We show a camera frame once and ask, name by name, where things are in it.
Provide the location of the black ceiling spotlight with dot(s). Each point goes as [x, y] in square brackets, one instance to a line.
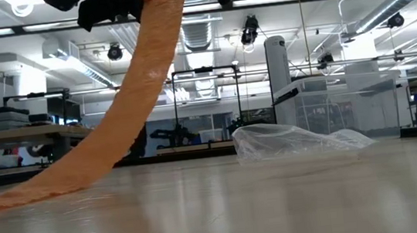
[250, 30]
[325, 61]
[115, 52]
[395, 20]

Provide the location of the orange elastic bandage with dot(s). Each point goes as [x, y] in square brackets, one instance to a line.
[139, 81]

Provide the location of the black background robot arm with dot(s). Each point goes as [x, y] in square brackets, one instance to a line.
[240, 122]
[173, 135]

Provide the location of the white plastic bin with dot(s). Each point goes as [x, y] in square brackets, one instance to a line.
[211, 135]

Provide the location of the clear plastic storage bin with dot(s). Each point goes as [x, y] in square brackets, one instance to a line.
[367, 107]

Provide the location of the wooden workbench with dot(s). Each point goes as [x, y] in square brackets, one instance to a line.
[20, 136]

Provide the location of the white cylindrical column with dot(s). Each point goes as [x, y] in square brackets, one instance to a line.
[276, 63]

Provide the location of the stacked grey cases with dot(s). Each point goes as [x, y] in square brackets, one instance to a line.
[10, 118]

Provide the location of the crumpled clear plastic bag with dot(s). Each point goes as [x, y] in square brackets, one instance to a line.
[273, 140]

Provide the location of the silver ceiling air duct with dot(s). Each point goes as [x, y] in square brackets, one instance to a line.
[196, 36]

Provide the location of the black background rig frame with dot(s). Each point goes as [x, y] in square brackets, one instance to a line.
[203, 70]

